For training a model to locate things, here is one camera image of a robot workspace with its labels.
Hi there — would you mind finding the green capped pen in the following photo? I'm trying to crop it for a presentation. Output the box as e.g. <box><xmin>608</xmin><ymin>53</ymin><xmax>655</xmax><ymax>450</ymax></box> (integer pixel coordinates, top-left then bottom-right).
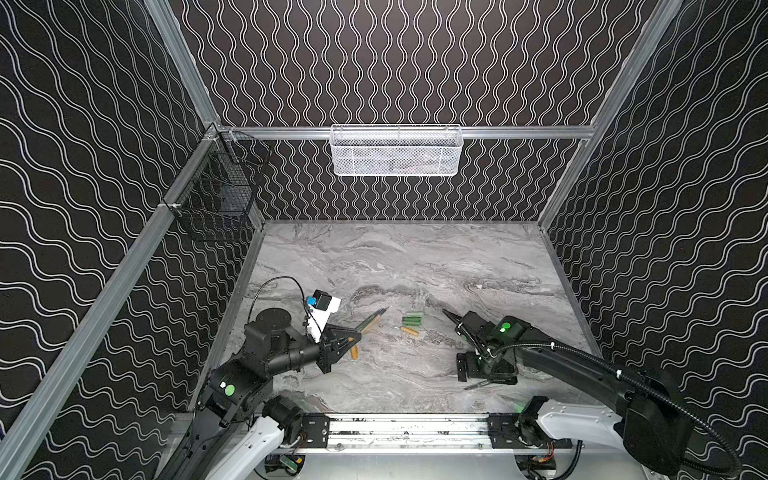
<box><xmin>464</xmin><ymin>379</ymin><xmax>495</xmax><ymax>391</ymax></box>

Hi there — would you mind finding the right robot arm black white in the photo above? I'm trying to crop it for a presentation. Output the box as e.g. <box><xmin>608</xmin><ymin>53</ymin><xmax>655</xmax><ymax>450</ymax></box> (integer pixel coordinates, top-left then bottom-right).
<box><xmin>447</xmin><ymin>312</ymin><xmax>742</xmax><ymax>478</ymax></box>

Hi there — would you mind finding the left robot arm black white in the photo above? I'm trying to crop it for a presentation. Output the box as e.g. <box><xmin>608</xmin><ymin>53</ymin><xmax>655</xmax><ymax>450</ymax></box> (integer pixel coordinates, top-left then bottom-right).
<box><xmin>158</xmin><ymin>308</ymin><xmax>362</xmax><ymax>479</ymax></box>

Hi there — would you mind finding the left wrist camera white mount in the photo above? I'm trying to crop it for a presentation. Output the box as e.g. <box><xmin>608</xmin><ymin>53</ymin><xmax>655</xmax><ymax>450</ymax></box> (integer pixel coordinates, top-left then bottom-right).
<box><xmin>306</xmin><ymin>290</ymin><xmax>341</xmax><ymax>343</ymax></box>

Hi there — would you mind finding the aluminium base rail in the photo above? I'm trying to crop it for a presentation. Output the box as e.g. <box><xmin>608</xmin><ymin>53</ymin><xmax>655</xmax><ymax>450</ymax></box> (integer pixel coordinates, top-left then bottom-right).
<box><xmin>167</xmin><ymin>411</ymin><xmax>655</xmax><ymax>457</ymax></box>

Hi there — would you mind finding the black wire basket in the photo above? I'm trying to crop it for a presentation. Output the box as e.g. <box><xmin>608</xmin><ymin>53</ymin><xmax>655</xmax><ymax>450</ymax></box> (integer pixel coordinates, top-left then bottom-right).
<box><xmin>170</xmin><ymin>130</ymin><xmax>273</xmax><ymax>244</ymax></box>

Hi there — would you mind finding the white wire mesh basket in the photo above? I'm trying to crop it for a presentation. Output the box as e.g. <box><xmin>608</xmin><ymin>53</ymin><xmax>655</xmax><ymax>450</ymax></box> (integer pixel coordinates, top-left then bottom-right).
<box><xmin>329</xmin><ymin>134</ymin><xmax>464</xmax><ymax>177</ymax></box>

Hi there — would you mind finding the aluminium back horizontal rail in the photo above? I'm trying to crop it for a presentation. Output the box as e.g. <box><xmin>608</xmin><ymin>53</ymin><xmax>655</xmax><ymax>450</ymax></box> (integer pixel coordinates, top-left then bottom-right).
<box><xmin>223</xmin><ymin>125</ymin><xmax>596</xmax><ymax>141</ymax></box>

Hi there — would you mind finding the aluminium horizontal rail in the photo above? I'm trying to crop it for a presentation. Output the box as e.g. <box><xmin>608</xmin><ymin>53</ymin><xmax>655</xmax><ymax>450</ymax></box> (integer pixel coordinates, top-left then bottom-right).
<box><xmin>1</xmin><ymin>126</ymin><xmax>218</xmax><ymax>479</ymax></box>
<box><xmin>223</xmin><ymin>125</ymin><xmax>596</xmax><ymax>141</ymax></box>

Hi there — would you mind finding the aluminium left horizontal rail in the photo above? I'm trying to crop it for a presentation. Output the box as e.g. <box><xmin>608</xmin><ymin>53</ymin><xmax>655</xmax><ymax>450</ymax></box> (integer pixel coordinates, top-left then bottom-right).
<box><xmin>1</xmin><ymin>126</ymin><xmax>218</xmax><ymax>479</ymax></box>

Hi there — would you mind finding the aluminium corner frame post left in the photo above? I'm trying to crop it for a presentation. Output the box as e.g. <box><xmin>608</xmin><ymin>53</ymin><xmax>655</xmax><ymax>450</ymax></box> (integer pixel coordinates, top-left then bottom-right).
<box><xmin>145</xmin><ymin>0</ymin><xmax>220</xmax><ymax>125</ymax></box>

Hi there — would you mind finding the aluminium corner frame post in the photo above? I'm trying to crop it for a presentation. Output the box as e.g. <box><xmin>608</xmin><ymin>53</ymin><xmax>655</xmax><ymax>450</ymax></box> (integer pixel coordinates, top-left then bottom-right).
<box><xmin>145</xmin><ymin>0</ymin><xmax>220</xmax><ymax>125</ymax></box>
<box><xmin>538</xmin><ymin>0</ymin><xmax>682</xmax><ymax>231</ymax></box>

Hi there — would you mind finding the aluminium corner frame post right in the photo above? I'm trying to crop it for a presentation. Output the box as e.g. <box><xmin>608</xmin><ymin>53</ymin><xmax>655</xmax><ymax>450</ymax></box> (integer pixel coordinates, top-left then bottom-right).
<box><xmin>538</xmin><ymin>0</ymin><xmax>682</xmax><ymax>231</ymax></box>

